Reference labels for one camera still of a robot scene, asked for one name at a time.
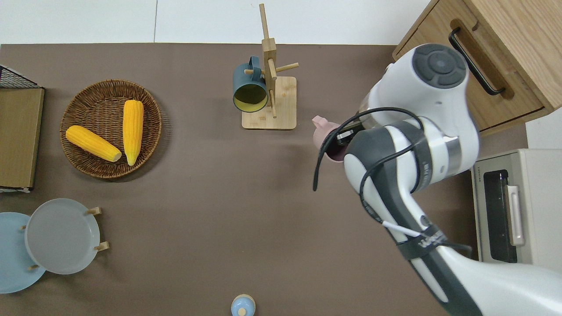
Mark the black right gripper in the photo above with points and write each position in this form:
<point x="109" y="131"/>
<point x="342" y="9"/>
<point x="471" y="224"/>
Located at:
<point x="347" y="137"/>

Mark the pink mug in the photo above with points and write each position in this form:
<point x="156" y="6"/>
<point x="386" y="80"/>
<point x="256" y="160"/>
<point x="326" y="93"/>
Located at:
<point x="325" y="127"/>

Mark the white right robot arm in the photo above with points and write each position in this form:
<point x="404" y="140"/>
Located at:
<point x="421" y="114"/>

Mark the wooden mug rack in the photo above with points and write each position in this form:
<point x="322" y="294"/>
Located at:
<point x="281" y="114"/>

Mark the dark blue mug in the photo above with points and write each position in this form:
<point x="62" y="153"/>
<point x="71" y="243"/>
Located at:
<point x="246" y="79"/>

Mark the wooden cabinet box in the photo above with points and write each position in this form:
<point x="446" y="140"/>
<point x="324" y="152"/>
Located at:
<point x="439" y="57"/>

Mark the brown table mat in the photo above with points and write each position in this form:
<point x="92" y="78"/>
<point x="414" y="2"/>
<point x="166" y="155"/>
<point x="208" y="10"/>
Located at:
<point x="219" y="197"/>

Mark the white toaster oven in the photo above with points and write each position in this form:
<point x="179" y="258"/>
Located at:
<point x="535" y="197"/>

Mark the small blue round knob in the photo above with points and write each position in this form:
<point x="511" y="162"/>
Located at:
<point x="243" y="306"/>

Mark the yellow corn cob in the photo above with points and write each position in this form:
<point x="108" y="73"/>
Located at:
<point x="133" y="127"/>
<point x="92" y="142"/>

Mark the brown wicker basket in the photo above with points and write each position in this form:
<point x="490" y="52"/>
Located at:
<point x="96" y="109"/>

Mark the wooden plate rack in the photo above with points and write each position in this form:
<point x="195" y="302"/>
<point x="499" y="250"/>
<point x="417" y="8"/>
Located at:
<point x="97" y="210"/>

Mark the grey plate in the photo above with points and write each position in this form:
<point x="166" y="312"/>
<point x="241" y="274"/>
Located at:
<point x="61" y="237"/>

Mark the light blue plate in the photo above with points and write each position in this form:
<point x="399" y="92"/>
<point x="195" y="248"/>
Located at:
<point x="11" y="263"/>

